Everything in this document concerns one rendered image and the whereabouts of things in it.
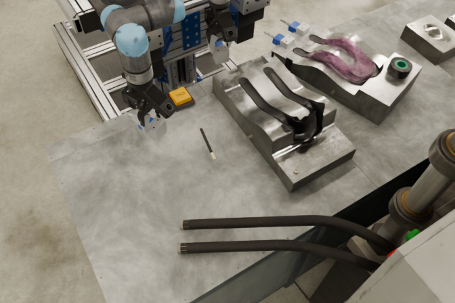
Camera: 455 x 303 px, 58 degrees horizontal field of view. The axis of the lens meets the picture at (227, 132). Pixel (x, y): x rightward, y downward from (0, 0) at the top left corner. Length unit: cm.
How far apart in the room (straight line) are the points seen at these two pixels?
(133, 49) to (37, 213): 148
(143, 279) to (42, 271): 105
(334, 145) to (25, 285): 154
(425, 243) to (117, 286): 87
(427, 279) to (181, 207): 87
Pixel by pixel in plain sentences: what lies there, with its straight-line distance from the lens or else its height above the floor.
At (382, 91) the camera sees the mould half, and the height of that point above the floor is 91.
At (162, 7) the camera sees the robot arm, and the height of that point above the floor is 128.
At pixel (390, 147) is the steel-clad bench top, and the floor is 80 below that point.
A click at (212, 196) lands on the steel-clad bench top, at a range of 131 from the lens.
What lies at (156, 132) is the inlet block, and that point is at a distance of 127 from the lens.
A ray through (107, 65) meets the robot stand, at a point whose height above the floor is 21.
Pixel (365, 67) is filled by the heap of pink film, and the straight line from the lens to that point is 163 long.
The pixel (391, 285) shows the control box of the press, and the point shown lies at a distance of 64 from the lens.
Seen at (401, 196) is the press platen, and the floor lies 104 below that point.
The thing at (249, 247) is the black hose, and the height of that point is 86.
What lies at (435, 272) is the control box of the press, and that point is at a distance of 58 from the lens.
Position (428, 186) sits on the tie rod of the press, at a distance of 103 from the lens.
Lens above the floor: 196
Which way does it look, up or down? 53 degrees down
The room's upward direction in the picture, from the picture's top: 2 degrees clockwise
